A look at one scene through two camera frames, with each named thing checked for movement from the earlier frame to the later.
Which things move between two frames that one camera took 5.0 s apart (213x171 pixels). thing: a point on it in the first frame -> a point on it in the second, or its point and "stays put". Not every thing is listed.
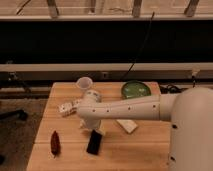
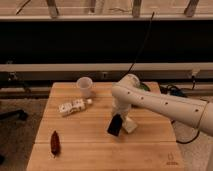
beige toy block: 69,108 stays put
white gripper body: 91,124 -> 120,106
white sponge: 128,125 stays put
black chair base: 14,114 stays put
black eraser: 94,143 -> 115,124
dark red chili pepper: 55,144 stays put
